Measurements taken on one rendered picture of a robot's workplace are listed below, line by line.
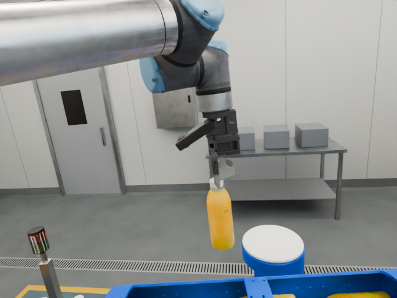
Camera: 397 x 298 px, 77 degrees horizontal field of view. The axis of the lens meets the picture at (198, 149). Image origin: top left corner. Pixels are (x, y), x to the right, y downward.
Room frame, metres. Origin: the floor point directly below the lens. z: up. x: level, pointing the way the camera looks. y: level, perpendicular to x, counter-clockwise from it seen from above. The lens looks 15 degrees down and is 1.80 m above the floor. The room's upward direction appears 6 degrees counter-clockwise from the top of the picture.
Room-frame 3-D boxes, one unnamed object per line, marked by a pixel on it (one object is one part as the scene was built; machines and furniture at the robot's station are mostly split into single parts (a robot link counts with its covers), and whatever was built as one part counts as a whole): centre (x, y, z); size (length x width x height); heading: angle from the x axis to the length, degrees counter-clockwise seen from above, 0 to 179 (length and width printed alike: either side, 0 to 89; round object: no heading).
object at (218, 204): (0.67, -0.04, 1.41); 0.07 x 0.07 x 0.19
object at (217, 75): (0.65, -0.05, 1.83); 0.10 x 0.09 x 0.12; 123
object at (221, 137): (0.66, -0.06, 1.66); 0.09 x 0.08 x 0.12; 87
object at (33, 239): (0.95, 0.72, 1.23); 0.06 x 0.06 x 0.04
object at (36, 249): (0.95, 0.72, 1.18); 0.06 x 0.06 x 0.05
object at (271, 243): (1.02, -0.30, 1.03); 0.28 x 0.28 x 0.01
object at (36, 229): (0.95, 0.72, 1.18); 0.06 x 0.06 x 0.16
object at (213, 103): (0.66, -0.05, 1.74); 0.10 x 0.09 x 0.05; 177
